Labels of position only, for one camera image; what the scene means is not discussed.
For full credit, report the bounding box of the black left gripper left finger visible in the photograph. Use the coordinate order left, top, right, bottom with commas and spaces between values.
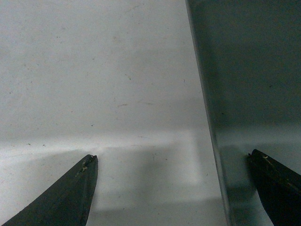
3, 154, 98, 226

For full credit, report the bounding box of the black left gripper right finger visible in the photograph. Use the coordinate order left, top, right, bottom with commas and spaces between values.
247, 149, 301, 226

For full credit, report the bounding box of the grey-silver rectangular tray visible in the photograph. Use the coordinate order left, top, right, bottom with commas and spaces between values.
187, 0, 301, 226

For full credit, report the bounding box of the white upper shelf board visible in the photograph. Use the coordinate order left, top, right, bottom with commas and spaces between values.
0, 0, 227, 226

